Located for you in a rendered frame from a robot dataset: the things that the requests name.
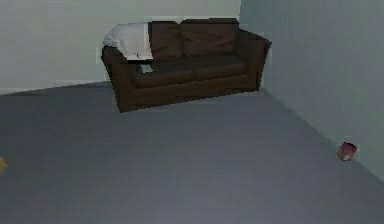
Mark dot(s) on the dark brown sofa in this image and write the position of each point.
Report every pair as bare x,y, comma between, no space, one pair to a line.
206,70

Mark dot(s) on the white blanket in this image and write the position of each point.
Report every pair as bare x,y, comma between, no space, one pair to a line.
129,40

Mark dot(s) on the small red can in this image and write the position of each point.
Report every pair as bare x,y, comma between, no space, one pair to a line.
346,151

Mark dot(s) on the small orange yellow object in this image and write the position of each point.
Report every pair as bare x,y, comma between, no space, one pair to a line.
2,164

